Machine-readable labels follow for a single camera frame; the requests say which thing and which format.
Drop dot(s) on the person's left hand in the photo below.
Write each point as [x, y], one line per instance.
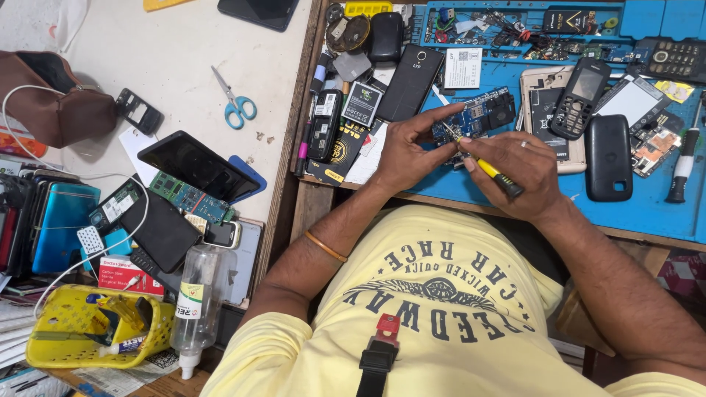
[405, 154]

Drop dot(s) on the person's right hand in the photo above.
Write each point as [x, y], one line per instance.
[524, 171]

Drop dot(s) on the yellow black screwdriver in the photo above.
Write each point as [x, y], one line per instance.
[504, 180]

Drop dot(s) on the blue phone circuit board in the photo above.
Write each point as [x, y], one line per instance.
[485, 113]

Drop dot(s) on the gold open smartphone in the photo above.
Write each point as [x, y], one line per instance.
[538, 118]

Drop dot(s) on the black gold package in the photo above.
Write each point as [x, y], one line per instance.
[339, 157]

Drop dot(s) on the black phone battery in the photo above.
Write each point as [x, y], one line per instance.
[362, 103]

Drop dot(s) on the black smartphone with round button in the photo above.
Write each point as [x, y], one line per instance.
[411, 82]

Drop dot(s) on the matte black phone cover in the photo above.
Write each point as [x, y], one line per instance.
[608, 160]

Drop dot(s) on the open black feature phone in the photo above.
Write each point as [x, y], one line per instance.
[325, 125]

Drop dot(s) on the black candybar feature phone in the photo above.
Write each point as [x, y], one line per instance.
[579, 99]

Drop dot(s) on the pink black pen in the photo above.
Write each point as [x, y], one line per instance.
[303, 149]

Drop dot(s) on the white labelled battery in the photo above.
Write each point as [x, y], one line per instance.
[463, 69]

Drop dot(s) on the gray square pad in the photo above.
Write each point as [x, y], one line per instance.
[352, 66]

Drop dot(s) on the gray blue marker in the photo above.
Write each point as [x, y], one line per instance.
[320, 74]

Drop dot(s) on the glossy black phone cover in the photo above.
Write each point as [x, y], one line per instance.
[386, 37]

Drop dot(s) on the blue work mat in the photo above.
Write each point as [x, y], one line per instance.
[634, 215]

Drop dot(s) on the orange bangle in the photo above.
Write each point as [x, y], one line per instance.
[325, 247]

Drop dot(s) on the white phone display panel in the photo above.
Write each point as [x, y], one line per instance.
[631, 102]

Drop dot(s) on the round coil part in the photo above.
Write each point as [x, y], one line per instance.
[348, 34]

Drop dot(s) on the brown phone circuit board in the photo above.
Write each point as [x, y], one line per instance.
[656, 146]

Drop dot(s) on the heap of small phone parts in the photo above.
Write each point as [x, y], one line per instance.
[496, 33]

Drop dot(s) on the yellow plastic tray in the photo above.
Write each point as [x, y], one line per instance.
[368, 8]

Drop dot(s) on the blue phone case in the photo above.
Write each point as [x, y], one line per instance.
[251, 171]

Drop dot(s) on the yellow printed t-shirt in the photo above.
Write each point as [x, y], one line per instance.
[452, 309]

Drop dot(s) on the black gold box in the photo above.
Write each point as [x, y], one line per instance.
[569, 22]

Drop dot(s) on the black white screwdriver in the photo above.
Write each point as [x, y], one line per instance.
[683, 162]

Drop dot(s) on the yellow sticker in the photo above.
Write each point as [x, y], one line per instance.
[675, 91]

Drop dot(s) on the black keypad phone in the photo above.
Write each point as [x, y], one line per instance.
[675, 59]

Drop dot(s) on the white tablet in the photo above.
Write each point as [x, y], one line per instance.
[248, 264]

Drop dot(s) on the patterned cloth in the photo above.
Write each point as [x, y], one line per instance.
[684, 278]

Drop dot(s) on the small white edged phone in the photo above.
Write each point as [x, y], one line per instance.
[222, 235]

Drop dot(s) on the black tablet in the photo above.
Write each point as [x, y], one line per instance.
[256, 12]

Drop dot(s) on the large black smartphone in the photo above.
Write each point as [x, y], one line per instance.
[196, 165]

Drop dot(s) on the green circuit board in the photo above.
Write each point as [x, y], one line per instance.
[190, 198]

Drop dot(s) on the clear plastic spray bottle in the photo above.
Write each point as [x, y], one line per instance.
[198, 298]

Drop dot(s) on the matte black smartphone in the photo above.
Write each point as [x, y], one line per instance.
[160, 234]

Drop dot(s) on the black keypad piece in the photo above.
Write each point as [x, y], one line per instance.
[151, 267]

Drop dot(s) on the yellow plastic piece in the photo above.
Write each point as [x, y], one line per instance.
[163, 4]

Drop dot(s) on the black phone with white label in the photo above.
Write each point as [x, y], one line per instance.
[116, 207]

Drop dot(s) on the red white blade box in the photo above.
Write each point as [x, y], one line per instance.
[124, 275]

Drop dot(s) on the white perforated piece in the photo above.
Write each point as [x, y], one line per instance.
[90, 240]

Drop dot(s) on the white glue tube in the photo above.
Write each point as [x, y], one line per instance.
[124, 347]

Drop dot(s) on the newspaper sheet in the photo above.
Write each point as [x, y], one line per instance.
[132, 372]

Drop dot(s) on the brown leather bag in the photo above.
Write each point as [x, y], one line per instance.
[55, 110]

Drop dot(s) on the stack of phones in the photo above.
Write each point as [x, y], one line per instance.
[55, 226]

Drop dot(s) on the orange packet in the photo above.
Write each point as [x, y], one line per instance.
[19, 144]

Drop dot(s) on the yellow plastic basket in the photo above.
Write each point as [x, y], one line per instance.
[60, 342]

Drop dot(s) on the stack of papers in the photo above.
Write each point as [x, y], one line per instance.
[14, 333]

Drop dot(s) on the black phone frame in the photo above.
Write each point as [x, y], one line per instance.
[140, 113]

